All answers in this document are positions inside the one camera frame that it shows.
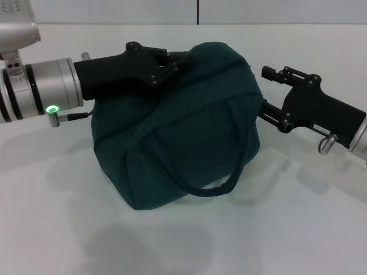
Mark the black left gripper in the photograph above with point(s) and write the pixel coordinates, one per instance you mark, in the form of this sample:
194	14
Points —
114	74

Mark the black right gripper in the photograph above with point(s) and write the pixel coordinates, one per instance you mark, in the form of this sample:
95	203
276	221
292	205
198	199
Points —
315	109

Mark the dark teal fabric bag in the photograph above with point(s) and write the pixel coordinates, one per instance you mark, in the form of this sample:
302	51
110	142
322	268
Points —
183	129

